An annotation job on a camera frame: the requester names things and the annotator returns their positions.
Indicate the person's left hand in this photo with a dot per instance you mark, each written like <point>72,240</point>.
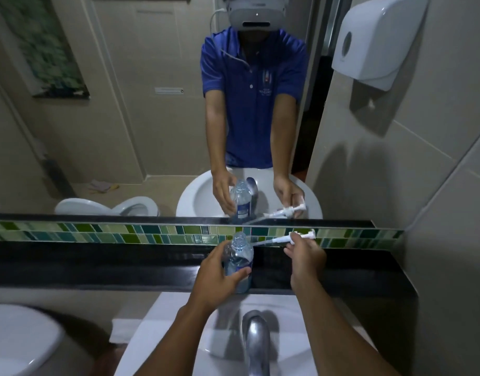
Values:
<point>210,283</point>

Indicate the person's right hand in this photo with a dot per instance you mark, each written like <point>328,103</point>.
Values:
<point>307,262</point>

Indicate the person's right thumb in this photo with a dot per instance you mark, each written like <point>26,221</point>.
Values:
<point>290,254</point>

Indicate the person's left thumb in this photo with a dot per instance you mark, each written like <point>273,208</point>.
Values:
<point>236,277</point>

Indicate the clear plastic bottle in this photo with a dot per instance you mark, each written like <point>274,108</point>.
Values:
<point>240,250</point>

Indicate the person's right forearm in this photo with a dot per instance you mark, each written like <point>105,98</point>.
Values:
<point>334,332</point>

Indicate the person's left forearm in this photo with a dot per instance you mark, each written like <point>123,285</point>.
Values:
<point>175,342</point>

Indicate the chrome faucet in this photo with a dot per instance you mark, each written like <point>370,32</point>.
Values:
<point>257,340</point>

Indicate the white ceramic sink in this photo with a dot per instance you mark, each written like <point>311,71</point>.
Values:
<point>165,332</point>

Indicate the black stone ledge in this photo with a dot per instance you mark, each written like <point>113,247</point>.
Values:
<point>106,266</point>

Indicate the white toilet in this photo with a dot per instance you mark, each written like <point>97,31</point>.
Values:
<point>16,336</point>

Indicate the white paper towel dispenser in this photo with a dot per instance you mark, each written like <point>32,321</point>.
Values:
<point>375,39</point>

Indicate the wall mirror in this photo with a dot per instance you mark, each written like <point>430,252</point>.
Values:
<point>146,113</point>

